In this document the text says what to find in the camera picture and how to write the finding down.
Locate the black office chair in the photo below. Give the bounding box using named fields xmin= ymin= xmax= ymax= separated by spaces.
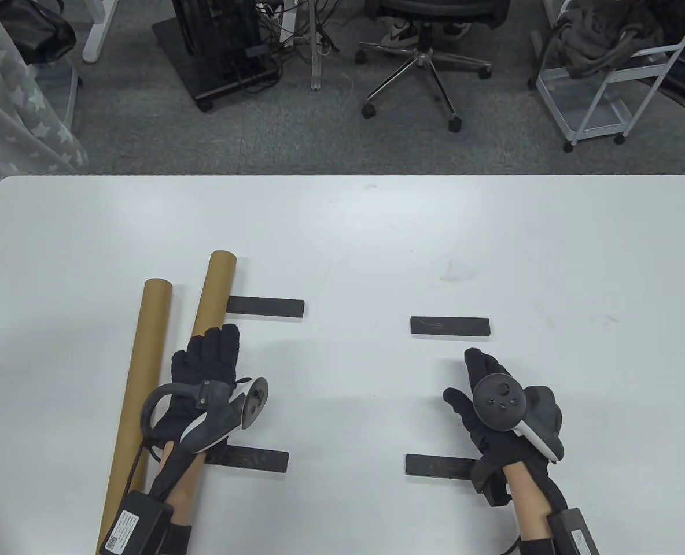
xmin=354 ymin=0 xmax=511 ymax=134

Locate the grey backpack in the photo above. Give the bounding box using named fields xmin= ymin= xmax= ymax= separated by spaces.
xmin=554 ymin=0 xmax=667 ymax=79

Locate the black rectangular weight bar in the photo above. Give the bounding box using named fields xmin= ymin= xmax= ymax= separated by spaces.
xmin=226 ymin=296 xmax=307 ymax=319
xmin=410 ymin=316 xmax=492 ymax=338
xmin=204 ymin=445 xmax=290 ymax=473
xmin=405 ymin=455 xmax=485 ymax=478

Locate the black cable bundle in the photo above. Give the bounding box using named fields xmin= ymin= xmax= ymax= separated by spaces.
xmin=256 ymin=0 xmax=343 ymax=58

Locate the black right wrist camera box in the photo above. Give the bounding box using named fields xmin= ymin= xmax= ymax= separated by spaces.
xmin=547 ymin=508 xmax=601 ymax=555

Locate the black wheeled equipment stand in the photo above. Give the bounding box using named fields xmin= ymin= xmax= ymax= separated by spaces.
xmin=152 ymin=0 xmax=282 ymax=112

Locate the white desk leg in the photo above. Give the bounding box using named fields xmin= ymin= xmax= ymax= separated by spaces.
xmin=82 ymin=0 xmax=120 ymax=63
xmin=310 ymin=0 xmax=327 ymax=91

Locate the grey hand controller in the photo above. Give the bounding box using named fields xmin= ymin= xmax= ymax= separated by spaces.
xmin=473 ymin=375 xmax=564 ymax=463
xmin=141 ymin=377 xmax=269 ymax=453

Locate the person's right forearm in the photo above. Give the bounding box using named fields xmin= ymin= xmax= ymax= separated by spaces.
xmin=503 ymin=462 xmax=551 ymax=541

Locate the black bag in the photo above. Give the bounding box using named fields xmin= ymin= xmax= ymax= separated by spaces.
xmin=0 ymin=0 xmax=77 ymax=64

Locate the person's right hand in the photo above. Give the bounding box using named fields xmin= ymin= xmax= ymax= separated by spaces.
xmin=443 ymin=348 xmax=566 ymax=509

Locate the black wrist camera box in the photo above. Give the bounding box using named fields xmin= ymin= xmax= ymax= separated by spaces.
xmin=104 ymin=491 xmax=174 ymax=555
xmin=547 ymin=508 xmax=601 ymax=555

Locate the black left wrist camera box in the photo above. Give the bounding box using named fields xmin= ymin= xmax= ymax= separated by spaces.
xmin=104 ymin=491 xmax=174 ymax=555

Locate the person's left hand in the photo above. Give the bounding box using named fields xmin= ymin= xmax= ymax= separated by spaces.
xmin=152 ymin=325 xmax=244 ymax=457

